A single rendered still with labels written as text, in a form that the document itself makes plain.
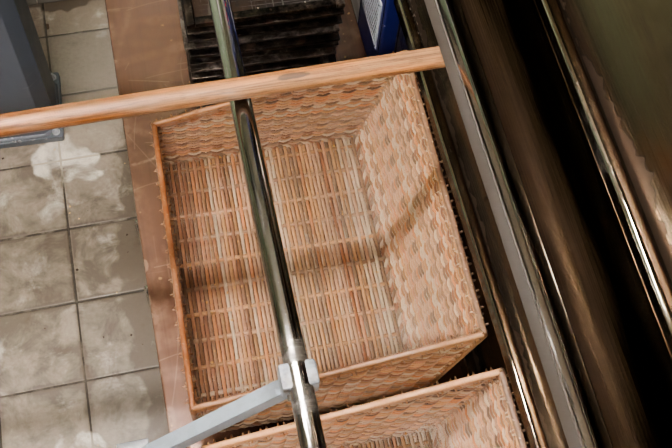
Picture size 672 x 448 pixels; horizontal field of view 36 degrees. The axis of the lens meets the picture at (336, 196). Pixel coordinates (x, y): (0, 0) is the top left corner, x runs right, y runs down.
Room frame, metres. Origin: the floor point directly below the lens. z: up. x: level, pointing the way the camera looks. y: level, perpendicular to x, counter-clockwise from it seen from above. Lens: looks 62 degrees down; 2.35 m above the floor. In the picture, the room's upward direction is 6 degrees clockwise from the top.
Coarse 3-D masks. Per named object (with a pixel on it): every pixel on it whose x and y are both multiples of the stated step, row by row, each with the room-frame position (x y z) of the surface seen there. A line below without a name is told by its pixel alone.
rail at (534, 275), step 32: (448, 0) 0.74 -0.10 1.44; (448, 32) 0.70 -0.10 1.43; (480, 64) 0.66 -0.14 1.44; (480, 96) 0.62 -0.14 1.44; (480, 128) 0.58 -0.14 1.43; (512, 160) 0.54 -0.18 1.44; (512, 192) 0.51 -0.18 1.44; (512, 224) 0.48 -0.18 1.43; (544, 256) 0.44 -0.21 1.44; (544, 288) 0.40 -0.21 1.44; (544, 320) 0.38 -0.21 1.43; (576, 352) 0.34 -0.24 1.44; (576, 384) 0.31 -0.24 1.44; (576, 416) 0.29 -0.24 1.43
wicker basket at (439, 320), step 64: (192, 128) 0.98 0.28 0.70; (320, 128) 1.05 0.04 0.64; (384, 128) 1.02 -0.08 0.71; (192, 192) 0.91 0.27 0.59; (320, 192) 0.94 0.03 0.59; (384, 192) 0.92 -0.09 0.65; (448, 192) 0.83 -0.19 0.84; (192, 256) 0.77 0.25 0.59; (256, 256) 0.79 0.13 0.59; (320, 256) 0.80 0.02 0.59; (384, 256) 0.81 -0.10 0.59; (448, 256) 0.72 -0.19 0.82; (192, 320) 0.65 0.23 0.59; (256, 320) 0.66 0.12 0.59; (320, 320) 0.67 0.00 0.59; (448, 320) 0.63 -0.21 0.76; (192, 384) 0.49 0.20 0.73; (256, 384) 0.54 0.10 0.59; (320, 384) 0.51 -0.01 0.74; (384, 384) 0.54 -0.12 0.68
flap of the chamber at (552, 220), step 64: (512, 0) 0.78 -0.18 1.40; (448, 64) 0.68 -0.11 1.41; (512, 64) 0.69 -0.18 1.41; (512, 128) 0.60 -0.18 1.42; (576, 128) 0.62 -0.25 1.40; (576, 192) 0.53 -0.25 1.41; (512, 256) 0.45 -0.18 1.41; (576, 256) 0.46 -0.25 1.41; (576, 320) 0.39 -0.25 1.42; (640, 320) 0.40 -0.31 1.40; (640, 384) 0.33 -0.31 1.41
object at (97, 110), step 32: (320, 64) 0.80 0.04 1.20; (352, 64) 0.81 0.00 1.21; (384, 64) 0.81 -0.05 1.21; (416, 64) 0.82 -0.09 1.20; (128, 96) 0.72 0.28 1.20; (160, 96) 0.72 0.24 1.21; (192, 96) 0.73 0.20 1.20; (224, 96) 0.74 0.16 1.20; (256, 96) 0.75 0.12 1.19; (0, 128) 0.65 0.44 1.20; (32, 128) 0.66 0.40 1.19
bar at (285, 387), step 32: (224, 0) 0.92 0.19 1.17; (224, 32) 0.86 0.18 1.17; (224, 64) 0.81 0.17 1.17; (256, 128) 0.71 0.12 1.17; (256, 160) 0.66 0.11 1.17; (256, 192) 0.61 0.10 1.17; (256, 224) 0.57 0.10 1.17; (288, 288) 0.49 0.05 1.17; (288, 320) 0.45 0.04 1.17; (288, 352) 0.41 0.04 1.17; (288, 384) 0.37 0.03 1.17; (224, 416) 0.35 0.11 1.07
